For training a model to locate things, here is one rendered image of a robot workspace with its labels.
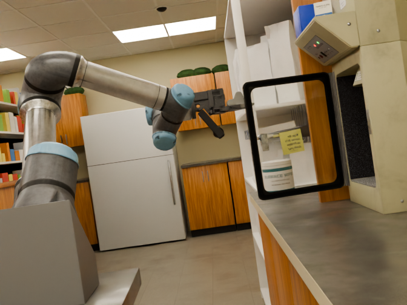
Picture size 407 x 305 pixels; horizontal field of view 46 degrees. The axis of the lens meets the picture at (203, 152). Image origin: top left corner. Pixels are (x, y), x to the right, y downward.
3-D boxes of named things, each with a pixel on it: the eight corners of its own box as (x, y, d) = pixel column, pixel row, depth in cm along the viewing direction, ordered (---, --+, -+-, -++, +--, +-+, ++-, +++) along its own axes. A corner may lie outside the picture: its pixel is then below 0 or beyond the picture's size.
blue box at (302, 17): (325, 36, 163) (321, 9, 162) (333, 29, 153) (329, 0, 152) (296, 40, 163) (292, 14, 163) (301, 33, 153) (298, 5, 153)
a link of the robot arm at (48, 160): (22, 173, 97) (31, 128, 106) (12, 212, 105) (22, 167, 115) (82, 184, 101) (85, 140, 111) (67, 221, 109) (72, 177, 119)
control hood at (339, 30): (330, 65, 164) (327, 36, 164) (360, 46, 131) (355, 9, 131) (297, 70, 164) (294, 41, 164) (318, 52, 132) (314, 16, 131)
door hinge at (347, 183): (348, 185, 164) (332, 72, 164) (350, 186, 162) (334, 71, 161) (343, 186, 164) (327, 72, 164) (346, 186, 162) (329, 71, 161)
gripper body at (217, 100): (225, 87, 158) (188, 92, 158) (228, 113, 158) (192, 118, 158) (224, 90, 166) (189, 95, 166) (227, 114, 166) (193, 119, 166)
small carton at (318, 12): (333, 23, 144) (330, 3, 144) (333, 19, 140) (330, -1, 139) (317, 26, 146) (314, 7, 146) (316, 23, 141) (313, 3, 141)
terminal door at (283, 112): (345, 187, 163) (328, 71, 162) (258, 201, 159) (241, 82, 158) (344, 187, 164) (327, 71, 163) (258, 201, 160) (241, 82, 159)
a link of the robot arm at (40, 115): (16, 210, 104) (25, 60, 140) (6, 248, 113) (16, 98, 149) (72, 214, 109) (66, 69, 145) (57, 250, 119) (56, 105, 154)
